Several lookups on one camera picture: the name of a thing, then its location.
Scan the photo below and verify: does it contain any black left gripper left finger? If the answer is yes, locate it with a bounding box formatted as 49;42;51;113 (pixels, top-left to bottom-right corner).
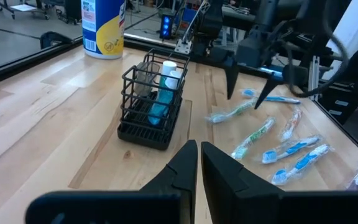
25;139;198;224

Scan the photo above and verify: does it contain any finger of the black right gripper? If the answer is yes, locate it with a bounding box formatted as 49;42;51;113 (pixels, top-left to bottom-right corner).
224;58;241;101
254;73;284;110

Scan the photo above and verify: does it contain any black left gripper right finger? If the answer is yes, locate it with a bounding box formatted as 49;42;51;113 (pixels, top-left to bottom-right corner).
201;141;358;224

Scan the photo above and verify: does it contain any blue toothbrush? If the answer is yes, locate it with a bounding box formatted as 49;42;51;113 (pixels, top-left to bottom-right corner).
270;143;334;187
240;88;301;105
260;134;322;165

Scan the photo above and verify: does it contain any green toothbrush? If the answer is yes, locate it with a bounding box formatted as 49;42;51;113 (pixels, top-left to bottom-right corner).
231;116;277;160
204;98;258;124

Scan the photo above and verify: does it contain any orange toothbrush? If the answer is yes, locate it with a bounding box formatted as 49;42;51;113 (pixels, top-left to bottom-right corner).
278;108;303;143

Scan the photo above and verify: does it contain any black wire toothbrush caddy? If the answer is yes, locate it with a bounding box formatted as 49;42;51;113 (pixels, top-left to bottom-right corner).
116;48;191;152

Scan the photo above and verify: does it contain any teal toothpaste tube white cap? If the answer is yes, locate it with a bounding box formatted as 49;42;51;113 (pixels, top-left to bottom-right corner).
147;70;183;126

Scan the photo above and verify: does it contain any black computer tower blue light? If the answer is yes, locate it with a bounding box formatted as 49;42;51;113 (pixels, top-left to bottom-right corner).
159;14;176;40

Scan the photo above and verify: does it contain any yellow blue wipes canister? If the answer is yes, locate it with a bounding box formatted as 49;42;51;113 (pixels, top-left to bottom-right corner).
81;0;126;60

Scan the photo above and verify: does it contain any wheeled cart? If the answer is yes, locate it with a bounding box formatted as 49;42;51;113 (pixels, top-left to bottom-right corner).
0;0;51;20

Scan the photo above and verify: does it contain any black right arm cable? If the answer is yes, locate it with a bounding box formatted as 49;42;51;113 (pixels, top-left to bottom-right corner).
286;0;351;98

